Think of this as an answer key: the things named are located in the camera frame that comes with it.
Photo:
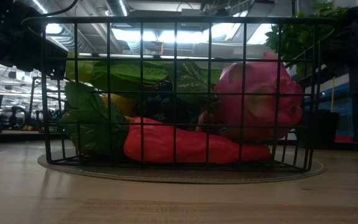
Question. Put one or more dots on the green okra bunch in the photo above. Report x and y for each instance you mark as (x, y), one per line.
(126, 76)

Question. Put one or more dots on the yellow star fruit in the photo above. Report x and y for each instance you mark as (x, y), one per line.
(123, 107)

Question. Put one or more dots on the pink dragon fruit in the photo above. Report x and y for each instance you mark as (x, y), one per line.
(259, 109)

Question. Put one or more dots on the black grape bunch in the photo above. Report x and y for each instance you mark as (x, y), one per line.
(160, 109)

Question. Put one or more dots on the orange carrot with green top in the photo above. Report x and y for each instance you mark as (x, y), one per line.
(191, 146)

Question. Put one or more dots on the green leafy plant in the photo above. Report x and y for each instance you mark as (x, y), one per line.
(294, 37)

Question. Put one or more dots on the black plant pot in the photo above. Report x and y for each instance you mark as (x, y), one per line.
(325, 127)

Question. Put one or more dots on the ceiling light panel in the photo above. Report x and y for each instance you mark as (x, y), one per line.
(191, 35)

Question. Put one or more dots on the round grey mat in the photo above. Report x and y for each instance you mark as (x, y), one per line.
(182, 177)

